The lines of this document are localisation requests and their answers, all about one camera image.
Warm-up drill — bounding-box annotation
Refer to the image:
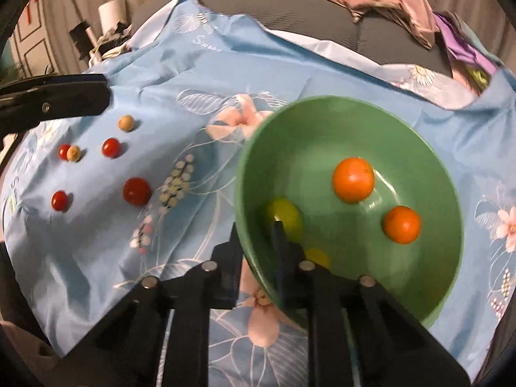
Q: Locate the white paper roll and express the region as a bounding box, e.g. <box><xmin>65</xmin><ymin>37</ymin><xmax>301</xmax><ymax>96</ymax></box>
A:
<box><xmin>98</xmin><ymin>0</ymin><xmax>129</xmax><ymax>29</ymax></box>

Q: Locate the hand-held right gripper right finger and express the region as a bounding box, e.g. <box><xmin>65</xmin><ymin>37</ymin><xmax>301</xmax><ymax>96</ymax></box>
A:
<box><xmin>271</xmin><ymin>221</ymin><xmax>471</xmax><ymax>387</ymax></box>

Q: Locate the large green grape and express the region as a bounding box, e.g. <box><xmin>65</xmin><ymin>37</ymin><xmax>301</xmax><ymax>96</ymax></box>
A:
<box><xmin>266</xmin><ymin>198</ymin><xmax>304</xmax><ymax>243</ymax></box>

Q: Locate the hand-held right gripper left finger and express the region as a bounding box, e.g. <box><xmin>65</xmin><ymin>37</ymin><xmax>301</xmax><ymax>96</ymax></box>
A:
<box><xmin>52</xmin><ymin>223</ymin><xmax>244</xmax><ymax>387</ymax></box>

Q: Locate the small orange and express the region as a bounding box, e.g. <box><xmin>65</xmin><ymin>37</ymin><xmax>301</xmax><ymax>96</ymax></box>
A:
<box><xmin>382</xmin><ymin>205</ymin><xmax>422</xmax><ymax>245</ymax></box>

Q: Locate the large orange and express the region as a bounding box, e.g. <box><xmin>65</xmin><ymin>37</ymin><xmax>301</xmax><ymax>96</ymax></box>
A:
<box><xmin>332</xmin><ymin>157</ymin><xmax>375</xmax><ymax>204</ymax></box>

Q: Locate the black and white long-handled tool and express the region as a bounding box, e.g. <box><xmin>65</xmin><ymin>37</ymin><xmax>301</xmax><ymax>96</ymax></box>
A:
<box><xmin>54</xmin><ymin>0</ymin><xmax>101</xmax><ymax>59</ymax></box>

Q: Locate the dark cloth pile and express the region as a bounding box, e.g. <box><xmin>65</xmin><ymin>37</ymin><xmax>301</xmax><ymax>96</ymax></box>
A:
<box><xmin>89</xmin><ymin>22</ymin><xmax>134</xmax><ymax>64</ymax></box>

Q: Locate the large cherry tomato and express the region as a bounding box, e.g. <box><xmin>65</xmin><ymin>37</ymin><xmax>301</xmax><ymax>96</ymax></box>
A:
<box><xmin>123</xmin><ymin>177</ymin><xmax>153</xmax><ymax>206</ymax></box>

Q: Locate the green bowl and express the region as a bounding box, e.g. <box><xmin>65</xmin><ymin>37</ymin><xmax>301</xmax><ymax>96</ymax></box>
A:
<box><xmin>234</xmin><ymin>96</ymin><xmax>464</xmax><ymax>329</ymax></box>

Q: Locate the purple cloth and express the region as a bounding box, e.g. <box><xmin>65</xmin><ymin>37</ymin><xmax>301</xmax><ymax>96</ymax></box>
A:
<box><xmin>433</xmin><ymin>12</ymin><xmax>504</xmax><ymax>79</ymax></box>

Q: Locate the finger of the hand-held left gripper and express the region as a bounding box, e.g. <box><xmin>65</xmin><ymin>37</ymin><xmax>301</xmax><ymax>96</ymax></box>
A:
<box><xmin>0</xmin><ymin>72</ymin><xmax>111</xmax><ymax>134</ymax></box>

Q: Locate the small green grape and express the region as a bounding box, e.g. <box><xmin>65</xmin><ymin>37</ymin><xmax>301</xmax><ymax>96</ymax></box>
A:
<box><xmin>304</xmin><ymin>248</ymin><xmax>331</xmax><ymax>269</ymax></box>

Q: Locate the blue floral bed sheet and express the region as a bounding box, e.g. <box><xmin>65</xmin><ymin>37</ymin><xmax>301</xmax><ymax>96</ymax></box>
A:
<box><xmin>0</xmin><ymin>0</ymin><xmax>516</xmax><ymax>380</ymax></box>

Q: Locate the grey sofa cushion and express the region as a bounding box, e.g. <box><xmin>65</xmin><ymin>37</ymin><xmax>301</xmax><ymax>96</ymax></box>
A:
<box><xmin>131</xmin><ymin>0</ymin><xmax>456</xmax><ymax>77</ymax></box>

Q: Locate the pink cloth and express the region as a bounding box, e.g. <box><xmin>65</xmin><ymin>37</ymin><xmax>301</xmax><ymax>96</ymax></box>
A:
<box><xmin>300</xmin><ymin>0</ymin><xmax>440</xmax><ymax>49</ymax></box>

